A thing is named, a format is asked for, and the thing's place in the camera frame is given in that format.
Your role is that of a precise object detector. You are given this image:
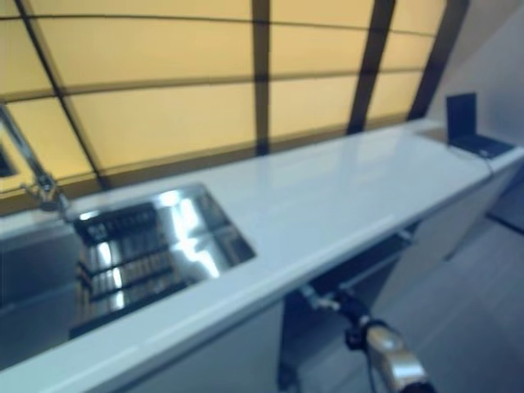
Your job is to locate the black laptop power cable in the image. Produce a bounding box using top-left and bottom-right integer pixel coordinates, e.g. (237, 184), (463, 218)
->
(449, 146), (497, 175)

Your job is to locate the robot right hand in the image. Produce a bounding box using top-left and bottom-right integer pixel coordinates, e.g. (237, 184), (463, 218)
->
(300, 286), (370, 327)

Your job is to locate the steel roll-up drying rack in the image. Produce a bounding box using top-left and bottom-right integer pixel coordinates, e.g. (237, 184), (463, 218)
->
(72, 207), (183, 329)

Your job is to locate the stainless steel sink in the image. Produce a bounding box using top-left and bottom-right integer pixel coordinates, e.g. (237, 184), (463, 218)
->
(0, 183), (257, 362)

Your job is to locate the chrome kitchen faucet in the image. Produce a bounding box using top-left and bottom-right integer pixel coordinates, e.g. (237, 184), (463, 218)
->
(0, 104), (71, 215)

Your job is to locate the white base cabinet front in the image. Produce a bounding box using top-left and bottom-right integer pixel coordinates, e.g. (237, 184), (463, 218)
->
(118, 301), (284, 393)
(412, 150), (524, 263)

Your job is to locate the open dishwasher with dark rack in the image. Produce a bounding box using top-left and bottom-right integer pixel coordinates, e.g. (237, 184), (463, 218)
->
(277, 228), (415, 393)

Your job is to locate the black open laptop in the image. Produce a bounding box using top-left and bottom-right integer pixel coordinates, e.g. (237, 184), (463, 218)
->
(445, 92), (513, 160)

